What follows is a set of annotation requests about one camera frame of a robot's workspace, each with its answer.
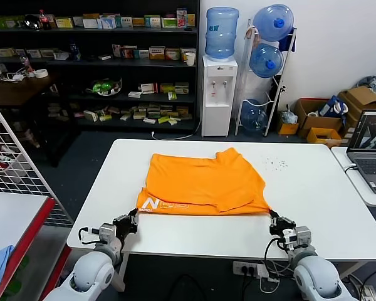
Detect open brown cardboard box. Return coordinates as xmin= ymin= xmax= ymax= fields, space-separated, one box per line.
xmin=293 ymin=98 xmax=345 ymax=139

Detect yellow white medicine box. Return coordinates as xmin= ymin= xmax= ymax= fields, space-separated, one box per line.
xmin=55 ymin=17 xmax=75 ymax=29

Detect floor power strip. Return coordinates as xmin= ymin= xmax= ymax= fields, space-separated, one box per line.
xmin=358 ymin=284 xmax=376 ymax=301

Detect white floor cable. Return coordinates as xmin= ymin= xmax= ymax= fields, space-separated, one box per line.
xmin=150 ymin=120 xmax=203 ymax=141

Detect yellow cardboard tray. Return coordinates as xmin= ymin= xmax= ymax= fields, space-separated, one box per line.
xmin=306 ymin=127 xmax=343 ymax=148

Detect grey open laptop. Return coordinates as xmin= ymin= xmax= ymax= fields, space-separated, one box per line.
xmin=346 ymin=109 xmax=376 ymax=194

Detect clear bottle pink contents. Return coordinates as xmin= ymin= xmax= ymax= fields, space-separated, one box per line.
xmin=18 ymin=53 xmax=31 ymax=75

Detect white power strip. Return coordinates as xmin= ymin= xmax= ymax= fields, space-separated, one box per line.
xmin=232 ymin=260 xmax=260 ymax=277

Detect clear plastic bag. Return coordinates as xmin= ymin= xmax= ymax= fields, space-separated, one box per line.
xmin=280 ymin=110 xmax=299 ymax=125

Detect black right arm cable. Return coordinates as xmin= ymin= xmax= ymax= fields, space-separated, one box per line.
xmin=263 ymin=236 xmax=297 ymax=283

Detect black shelving unit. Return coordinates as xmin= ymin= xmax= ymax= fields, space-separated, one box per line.
xmin=0 ymin=0 xmax=201 ymax=132

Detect orange t-shirt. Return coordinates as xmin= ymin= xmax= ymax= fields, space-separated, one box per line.
xmin=137 ymin=148 xmax=272 ymax=217

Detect blue bottle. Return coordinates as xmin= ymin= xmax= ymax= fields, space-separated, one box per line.
xmin=68 ymin=39 xmax=81 ymax=62

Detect blue bag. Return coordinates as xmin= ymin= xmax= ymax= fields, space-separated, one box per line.
xmin=318 ymin=95 xmax=350 ymax=119

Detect white water dispenser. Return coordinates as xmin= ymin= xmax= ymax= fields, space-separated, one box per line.
xmin=201 ymin=55 xmax=239 ymax=138

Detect blue white medicine box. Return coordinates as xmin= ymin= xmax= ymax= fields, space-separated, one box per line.
xmin=97 ymin=16 xmax=117 ymax=30

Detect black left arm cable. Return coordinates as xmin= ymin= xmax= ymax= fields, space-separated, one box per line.
xmin=78 ymin=227 xmax=101 ymax=247

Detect teal white medicine box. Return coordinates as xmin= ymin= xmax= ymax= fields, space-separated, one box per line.
xmin=144 ymin=15 xmax=162 ymax=29

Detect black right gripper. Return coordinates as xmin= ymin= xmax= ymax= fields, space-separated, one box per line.
xmin=269 ymin=209 xmax=297 ymax=238

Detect brown cardboard box with flaps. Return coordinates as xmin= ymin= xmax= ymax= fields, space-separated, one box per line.
xmin=338 ymin=86 xmax=376 ymax=126

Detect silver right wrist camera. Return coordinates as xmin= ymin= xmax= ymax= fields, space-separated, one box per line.
xmin=295 ymin=225 xmax=312 ymax=249

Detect orange white medicine box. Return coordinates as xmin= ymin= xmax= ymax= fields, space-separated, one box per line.
xmin=149 ymin=46 xmax=167 ymax=61

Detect blue water jug with label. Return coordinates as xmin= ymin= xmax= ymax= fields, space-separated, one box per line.
xmin=205 ymin=7 xmax=240 ymax=62

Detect white shelf with red edge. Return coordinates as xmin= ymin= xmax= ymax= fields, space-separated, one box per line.
xmin=0 ymin=191 xmax=73 ymax=301

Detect cola bottle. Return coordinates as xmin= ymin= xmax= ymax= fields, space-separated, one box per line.
xmin=38 ymin=9 xmax=51 ymax=31

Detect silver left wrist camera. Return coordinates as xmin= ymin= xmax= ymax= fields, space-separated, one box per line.
xmin=99 ymin=223 xmax=116 ymax=245

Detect small yellow box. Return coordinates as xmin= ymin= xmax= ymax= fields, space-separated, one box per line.
xmin=276 ymin=120 xmax=300 ymax=136

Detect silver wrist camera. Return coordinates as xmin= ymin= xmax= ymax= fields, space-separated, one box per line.
xmin=99 ymin=223 xmax=116 ymax=245
xmin=295 ymin=225 xmax=312 ymax=249

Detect brown wooden desk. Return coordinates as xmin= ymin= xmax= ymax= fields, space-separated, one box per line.
xmin=0 ymin=73 xmax=82 ymax=167

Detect white extension socket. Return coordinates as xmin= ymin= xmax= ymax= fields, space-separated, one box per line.
xmin=5 ymin=71 xmax=26 ymax=83

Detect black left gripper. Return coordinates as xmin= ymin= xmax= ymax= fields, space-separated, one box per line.
xmin=113 ymin=208 xmax=139 ymax=240

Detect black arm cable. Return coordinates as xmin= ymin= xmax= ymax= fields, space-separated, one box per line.
xmin=78 ymin=227 xmax=101 ymax=247
xmin=263 ymin=236 xmax=297 ymax=283

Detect black shiny helmet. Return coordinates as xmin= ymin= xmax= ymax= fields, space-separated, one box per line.
xmin=23 ymin=14 xmax=40 ymax=31

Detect white metal jug rack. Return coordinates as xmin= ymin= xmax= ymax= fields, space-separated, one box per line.
xmin=234 ymin=18 xmax=298 ymax=137

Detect pink colourful upright box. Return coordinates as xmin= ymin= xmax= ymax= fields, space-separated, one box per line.
xmin=176 ymin=8 xmax=189 ymax=28

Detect white wire grid panel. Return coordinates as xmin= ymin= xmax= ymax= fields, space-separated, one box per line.
xmin=0 ymin=93 xmax=75 ymax=226

